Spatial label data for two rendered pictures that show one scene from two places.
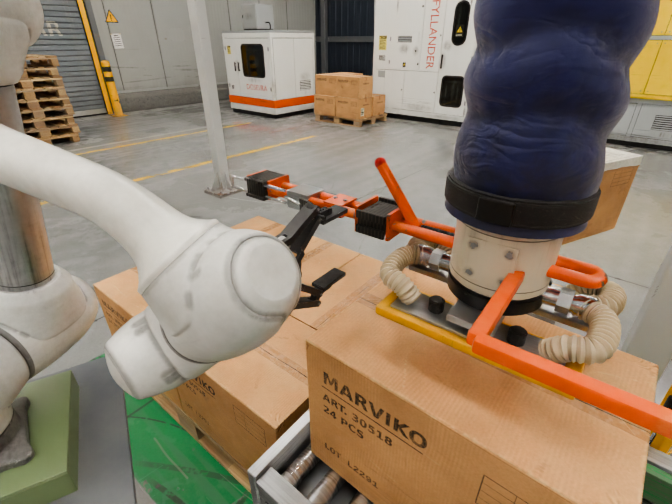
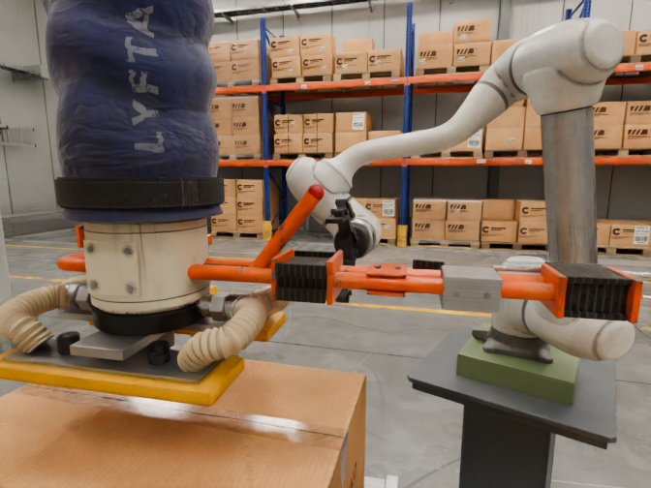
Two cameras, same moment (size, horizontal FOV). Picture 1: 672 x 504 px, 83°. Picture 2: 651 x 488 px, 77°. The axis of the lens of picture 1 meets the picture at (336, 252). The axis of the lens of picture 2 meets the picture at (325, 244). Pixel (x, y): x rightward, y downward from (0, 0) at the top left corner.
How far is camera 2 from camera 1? 1.31 m
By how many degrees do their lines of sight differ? 134
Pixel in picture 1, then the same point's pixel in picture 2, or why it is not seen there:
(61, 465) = (464, 353)
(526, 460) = not seen: hidden behind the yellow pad
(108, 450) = (473, 388)
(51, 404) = (532, 366)
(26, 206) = (549, 204)
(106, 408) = (522, 403)
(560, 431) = not seen: hidden behind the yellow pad
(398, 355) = (260, 382)
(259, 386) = not seen: outside the picture
